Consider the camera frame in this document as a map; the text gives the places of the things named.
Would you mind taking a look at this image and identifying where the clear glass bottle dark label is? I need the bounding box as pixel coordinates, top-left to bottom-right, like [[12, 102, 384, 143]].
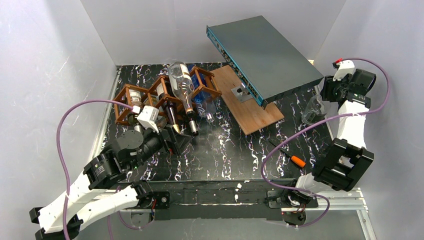
[[301, 94, 330, 126]]

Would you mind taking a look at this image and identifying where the clear bottle white label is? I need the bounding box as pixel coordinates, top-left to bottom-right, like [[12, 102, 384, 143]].
[[168, 61, 195, 118]]

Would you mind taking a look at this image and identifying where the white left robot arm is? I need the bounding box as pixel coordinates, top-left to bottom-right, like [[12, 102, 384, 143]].
[[29, 125, 193, 240]]

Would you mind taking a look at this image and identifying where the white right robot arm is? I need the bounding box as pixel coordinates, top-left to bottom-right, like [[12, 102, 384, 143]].
[[295, 69, 377, 195]]

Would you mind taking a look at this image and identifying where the dark bottle black cap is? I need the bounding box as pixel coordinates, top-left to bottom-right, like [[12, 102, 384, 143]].
[[188, 116, 199, 137]]

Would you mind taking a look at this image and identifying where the blue glass bottle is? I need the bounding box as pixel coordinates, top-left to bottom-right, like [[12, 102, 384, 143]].
[[187, 64, 216, 123]]

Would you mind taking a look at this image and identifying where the green bottle silver cap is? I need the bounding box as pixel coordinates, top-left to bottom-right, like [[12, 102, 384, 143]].
[[127, 89, 145, 131]]

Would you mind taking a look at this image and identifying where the brown wooden wine rack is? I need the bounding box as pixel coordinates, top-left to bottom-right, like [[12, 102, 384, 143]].
[[113, 66, 222, 126]]

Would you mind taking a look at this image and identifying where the dark bottle gold cap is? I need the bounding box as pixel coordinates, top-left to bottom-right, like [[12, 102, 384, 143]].
[[156, 84, 181, 133]]

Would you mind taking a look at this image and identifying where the black base beam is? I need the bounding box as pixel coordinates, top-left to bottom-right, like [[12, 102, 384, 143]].
[[130, 178, 318, 221]]

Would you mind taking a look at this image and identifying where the wooden board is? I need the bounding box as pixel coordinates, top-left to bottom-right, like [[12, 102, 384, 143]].
[[211, 65, 284, 135]]

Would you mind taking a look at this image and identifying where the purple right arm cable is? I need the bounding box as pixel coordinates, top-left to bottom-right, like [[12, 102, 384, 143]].
[[260, 58, 392, 229]]

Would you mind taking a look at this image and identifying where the teal network switch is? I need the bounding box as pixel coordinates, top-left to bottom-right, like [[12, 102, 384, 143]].
[[206, 15, 324, 109]]

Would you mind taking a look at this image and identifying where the orange handled screwdriver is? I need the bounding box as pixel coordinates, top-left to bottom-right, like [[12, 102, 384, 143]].
[[278, 147, 306, 169]]

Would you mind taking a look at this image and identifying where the metal bracket on board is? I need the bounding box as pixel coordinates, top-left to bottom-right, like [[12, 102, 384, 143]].
[[231, 83, 253, 103]]

